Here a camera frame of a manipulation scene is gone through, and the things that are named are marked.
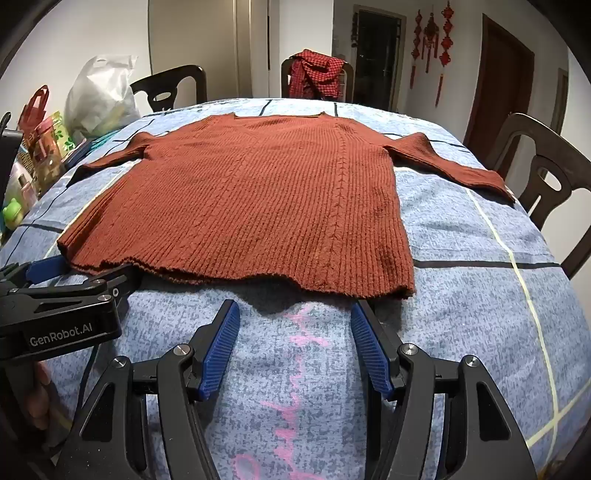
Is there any red gift bag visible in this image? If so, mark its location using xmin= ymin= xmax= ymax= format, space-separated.
xmin=18 ymin=84 xmax=52 ymax=139

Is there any white plastic bag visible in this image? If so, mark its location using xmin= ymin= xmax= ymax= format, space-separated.
xmin=64 ymin=54 xmax=141 ymax=140

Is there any beige tall cabinet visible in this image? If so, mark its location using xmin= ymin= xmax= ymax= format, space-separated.
xmin=148 ymin=0 xmax=283 ymax=100

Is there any green patterned packet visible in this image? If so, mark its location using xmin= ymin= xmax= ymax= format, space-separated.
xmin=48 ymin=111 xmax=77 ymax=153

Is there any brown wooden door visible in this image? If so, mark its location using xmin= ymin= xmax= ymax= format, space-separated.
xmin=463 ymin=13 xmax=536 ymax=160

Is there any red checked cloth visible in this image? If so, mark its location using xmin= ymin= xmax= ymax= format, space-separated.
xmin=288 ymin=49 xmax=347 ymax=100

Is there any dark blue case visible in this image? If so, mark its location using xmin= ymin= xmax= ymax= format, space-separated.
xmin=64 ymin=141 xmax=94 ymax=171

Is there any rust brown knit sweater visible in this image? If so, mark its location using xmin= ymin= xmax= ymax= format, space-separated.
xmin=56 ymin=112 xmax=517 ymax=301

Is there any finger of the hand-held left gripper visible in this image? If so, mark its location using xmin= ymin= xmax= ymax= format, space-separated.
xmin=16 ymin=268 xmax=140 ymax=306
xmin=0 ymin=255 xmax=71 ymax=291

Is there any dark glass doorway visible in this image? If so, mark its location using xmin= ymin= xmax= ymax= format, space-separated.
xmin=350 ymin=4 xmax=408 ymax=112

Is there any red knot wall ornament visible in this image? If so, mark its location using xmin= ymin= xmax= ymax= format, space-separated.
xmin=423 ymin=13 xmax=441 ymax=75
xmin=410 ymin=10 xmax=424 ymax=89
xmin=436 ymin=1 xmax=456 ymax=108

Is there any green toy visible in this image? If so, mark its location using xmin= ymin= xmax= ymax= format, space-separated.
xmin=2 ymin=198 xmax=27 ymax=230

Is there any teal cloth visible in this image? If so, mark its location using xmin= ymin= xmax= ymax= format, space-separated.
xmin=89 ymin=130 xmax=122 ymax=149

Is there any black cable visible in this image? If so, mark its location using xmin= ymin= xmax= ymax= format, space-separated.
xmin=73 ymin=344 xmax=100 ymax=418

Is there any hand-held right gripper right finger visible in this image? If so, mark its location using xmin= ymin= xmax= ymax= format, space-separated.
xmin=350 ymin=299 xmax=539 ymax=480

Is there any dark wooden chair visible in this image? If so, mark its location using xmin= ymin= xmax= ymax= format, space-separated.
xmin=485 ymin=112 xmax=591 ymax=280
xmin=281 ymin=56 xmax=355 ymax=103
xmin=129 ymin=65 xmax=208 ymax=113

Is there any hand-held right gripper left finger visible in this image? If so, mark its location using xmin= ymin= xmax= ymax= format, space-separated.
xmin=69 ymin=299 xmax=242 ymax=480

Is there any blue checked blanket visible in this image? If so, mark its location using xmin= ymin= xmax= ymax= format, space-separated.
xmin=0 ymin=96 xmax=578 ymax=480

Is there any person's left hand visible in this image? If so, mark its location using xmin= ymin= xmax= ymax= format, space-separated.
xmin=25 ymin=360 xmax=64 ymax=432

